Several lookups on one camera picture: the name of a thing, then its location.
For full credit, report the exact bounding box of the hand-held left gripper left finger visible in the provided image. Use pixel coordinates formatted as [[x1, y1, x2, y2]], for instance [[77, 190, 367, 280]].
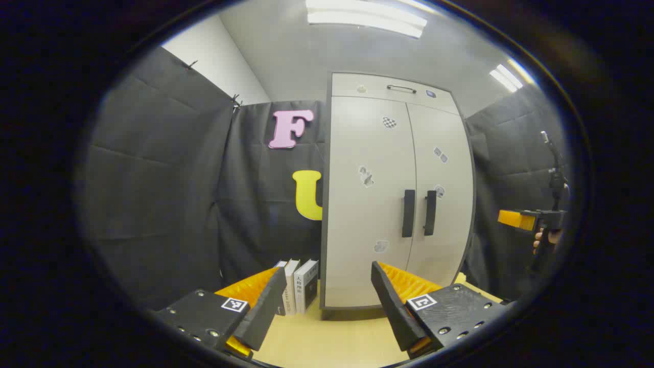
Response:
[[153, 266, 288, 361]]

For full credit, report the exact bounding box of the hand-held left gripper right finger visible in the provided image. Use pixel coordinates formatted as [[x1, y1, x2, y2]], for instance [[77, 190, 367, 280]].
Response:
[[371, 261, 509, 358]]

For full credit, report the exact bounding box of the grey cabinet door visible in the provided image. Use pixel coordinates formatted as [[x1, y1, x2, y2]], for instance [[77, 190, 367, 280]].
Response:
[[406, 102, 476, 288], [323, 96, 417, 308]]

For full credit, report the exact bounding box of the grey double-door shoe cabinet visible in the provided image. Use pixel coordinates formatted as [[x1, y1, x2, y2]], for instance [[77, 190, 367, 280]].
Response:
[[320, 72, 477, 312]]

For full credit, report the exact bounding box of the small ceiling light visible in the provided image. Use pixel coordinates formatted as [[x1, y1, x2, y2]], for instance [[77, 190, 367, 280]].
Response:
[[489, 58, 535, 93]]

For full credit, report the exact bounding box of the black backdrop cloth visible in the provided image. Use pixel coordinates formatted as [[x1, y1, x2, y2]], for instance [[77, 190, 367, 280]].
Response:
[[77, 46, 573, 312]]

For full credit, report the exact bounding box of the large ceiling light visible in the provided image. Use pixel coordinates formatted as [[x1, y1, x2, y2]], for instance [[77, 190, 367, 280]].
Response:
[[306, 0, 428, 39]]

